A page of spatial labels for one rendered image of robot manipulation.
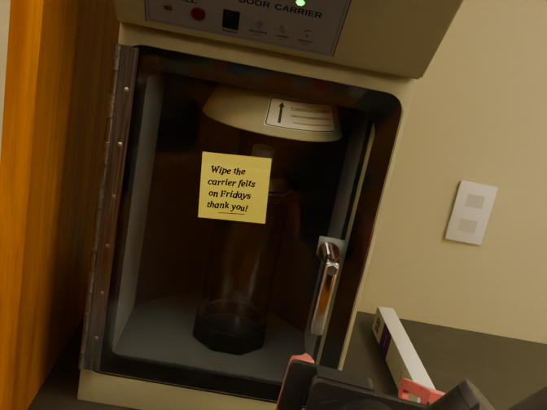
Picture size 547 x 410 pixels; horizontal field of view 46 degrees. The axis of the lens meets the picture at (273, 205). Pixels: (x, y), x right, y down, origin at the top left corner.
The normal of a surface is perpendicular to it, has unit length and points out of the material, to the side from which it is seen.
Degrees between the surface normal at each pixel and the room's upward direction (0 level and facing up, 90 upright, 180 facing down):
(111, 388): 90
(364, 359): 0
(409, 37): 135
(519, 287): 90
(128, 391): 90
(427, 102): 90
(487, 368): 0
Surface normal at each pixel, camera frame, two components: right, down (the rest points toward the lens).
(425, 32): -0.14, 0.87
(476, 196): 0.00, 0.30
